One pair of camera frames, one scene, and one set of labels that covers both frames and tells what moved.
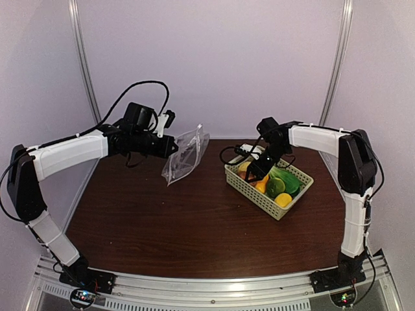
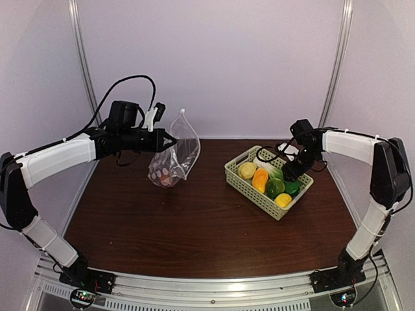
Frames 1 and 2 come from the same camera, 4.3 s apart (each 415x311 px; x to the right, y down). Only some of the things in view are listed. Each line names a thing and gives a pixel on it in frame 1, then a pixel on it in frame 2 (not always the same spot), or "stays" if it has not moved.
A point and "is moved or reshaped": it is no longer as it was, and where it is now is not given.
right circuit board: (344, 298) stays
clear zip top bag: (191, 146) is moved or reshaped
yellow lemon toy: (283, 199) stays
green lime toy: (275, 186) stays
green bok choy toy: (292, 183) stays
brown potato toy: (242, 174) -> (166, 180)
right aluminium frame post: (339, 62) stays
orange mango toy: (261, 185) stays
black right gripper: (257, 171) -> (294, 172)
